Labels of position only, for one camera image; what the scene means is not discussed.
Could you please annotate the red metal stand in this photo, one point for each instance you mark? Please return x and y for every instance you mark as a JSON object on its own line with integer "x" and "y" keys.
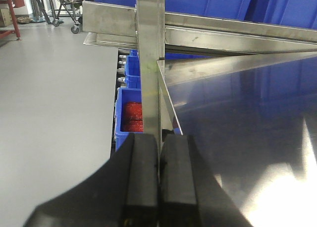
{"x": 16, "y": 31}

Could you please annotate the blue bin with red parts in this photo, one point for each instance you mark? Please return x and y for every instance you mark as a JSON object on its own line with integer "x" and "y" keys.
{"x": 128, "y": 114}

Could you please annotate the small blue bin behind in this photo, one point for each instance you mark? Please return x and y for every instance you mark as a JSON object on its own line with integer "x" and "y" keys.
{"x": 132, "y": 70}

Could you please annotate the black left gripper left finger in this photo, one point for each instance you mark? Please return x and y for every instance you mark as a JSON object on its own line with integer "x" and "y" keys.
{"x": 121, "y": 193}

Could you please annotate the stainless steel shelf rack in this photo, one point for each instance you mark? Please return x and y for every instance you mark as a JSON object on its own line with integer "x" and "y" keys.
{"x": 245, "y": 92}

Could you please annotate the wheeled metal cart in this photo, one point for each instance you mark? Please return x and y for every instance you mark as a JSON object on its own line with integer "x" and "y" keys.
{"x": 73, "y": 9}

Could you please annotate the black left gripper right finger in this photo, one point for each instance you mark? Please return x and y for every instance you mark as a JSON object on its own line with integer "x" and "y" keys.
{"x": 190, "y": 194}

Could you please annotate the large blue bin upper shelf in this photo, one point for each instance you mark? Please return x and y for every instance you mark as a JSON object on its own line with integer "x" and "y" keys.
{"x": 294, "y": 13}

